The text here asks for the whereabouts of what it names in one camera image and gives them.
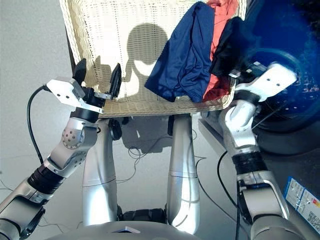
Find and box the black garment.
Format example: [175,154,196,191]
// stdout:
[208,16,253,79]

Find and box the navy blue garment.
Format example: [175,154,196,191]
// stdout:
[144,1,216,103]

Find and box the pale woven basket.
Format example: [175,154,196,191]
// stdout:
[59,0,248,119]

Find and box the grey washing machine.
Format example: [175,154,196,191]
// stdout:
[197,0,320,240]

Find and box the orange-red garment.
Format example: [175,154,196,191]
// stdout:
[202,0,239,102]

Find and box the silver robot leg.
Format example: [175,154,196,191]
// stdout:
[81,118,119,227]
[165,114,201,235]

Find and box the blue energy label sticker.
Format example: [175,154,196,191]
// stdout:
[282,175,320,226]

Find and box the silver robot torso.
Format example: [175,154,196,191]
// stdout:
[47,208,253,240]

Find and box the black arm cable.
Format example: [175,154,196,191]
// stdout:
[26,84,54,165]
[216,149,242,240]

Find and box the thin floor wire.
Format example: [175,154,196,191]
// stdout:
[116,136,208,183]

